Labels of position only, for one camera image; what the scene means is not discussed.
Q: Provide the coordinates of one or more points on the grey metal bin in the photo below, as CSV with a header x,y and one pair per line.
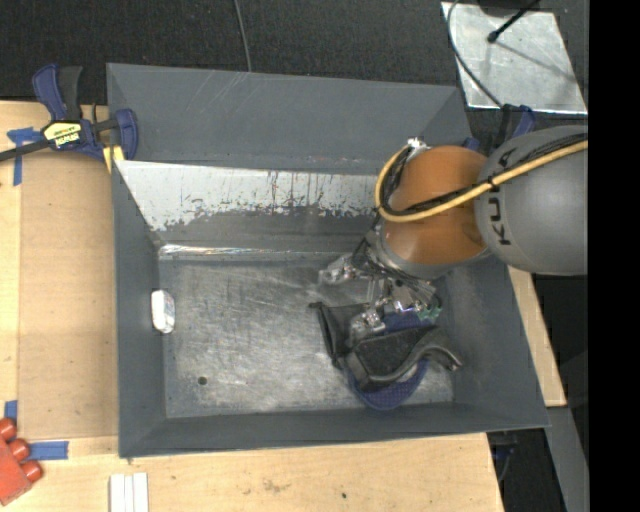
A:
x,y
240,350

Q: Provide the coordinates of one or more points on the red studded block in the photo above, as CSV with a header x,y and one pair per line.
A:
x,y
15,465

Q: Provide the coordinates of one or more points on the white and blue packet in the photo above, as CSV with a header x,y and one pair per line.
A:
x,y
163,311

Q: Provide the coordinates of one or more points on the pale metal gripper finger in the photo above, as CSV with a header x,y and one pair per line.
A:
x,y
400,309
364,325

